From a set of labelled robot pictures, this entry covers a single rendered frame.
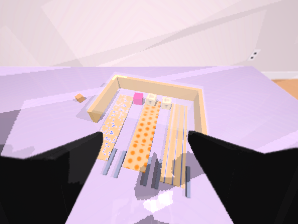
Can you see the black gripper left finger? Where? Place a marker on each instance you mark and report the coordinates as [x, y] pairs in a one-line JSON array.
[[43, 188]]

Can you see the orange strip with blue dots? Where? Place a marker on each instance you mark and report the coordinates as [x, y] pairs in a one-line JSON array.
[[111, 130]]

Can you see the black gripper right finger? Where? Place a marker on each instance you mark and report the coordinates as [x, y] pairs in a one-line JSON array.
[[254, 187]]

